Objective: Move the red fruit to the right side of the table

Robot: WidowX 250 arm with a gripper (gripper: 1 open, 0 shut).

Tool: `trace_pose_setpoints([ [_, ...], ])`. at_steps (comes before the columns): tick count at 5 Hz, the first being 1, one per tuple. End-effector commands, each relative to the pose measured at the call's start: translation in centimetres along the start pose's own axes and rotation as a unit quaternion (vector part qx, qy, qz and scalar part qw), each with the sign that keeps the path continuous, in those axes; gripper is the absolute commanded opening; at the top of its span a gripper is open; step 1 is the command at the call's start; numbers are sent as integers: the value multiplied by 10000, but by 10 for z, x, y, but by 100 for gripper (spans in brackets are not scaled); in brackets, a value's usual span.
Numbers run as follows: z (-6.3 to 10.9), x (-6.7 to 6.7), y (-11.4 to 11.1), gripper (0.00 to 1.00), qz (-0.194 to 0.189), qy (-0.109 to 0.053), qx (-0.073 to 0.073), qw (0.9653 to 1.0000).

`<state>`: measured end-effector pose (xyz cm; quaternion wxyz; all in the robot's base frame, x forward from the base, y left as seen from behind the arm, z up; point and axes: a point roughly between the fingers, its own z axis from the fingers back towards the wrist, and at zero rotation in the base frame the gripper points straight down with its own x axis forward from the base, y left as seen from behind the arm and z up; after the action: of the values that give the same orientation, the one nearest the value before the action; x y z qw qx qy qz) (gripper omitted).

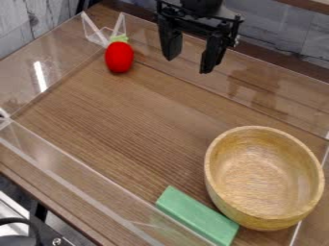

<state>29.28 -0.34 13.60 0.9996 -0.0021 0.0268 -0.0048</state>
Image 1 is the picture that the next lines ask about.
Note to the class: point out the green foam block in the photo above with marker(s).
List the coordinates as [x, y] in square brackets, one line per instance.
[201, 219]

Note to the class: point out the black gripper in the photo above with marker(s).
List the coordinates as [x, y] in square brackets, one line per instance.
[203, 18]

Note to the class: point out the wooden bowl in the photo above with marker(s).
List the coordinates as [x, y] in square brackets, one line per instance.
[263, 177]

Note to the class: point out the clear acrylic corner bracket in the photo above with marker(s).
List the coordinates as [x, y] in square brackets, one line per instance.
[104, 36]

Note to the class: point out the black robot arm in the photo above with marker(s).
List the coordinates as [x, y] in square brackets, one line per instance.
[203, 18]

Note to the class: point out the clear acrylic front wall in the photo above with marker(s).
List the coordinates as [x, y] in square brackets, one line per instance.
[107, 212]

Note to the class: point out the red plush strawberry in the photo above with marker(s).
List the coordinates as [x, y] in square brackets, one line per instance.
[119, 54]

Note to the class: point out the black metal table bracket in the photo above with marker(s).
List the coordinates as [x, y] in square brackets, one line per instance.
[51, 237]

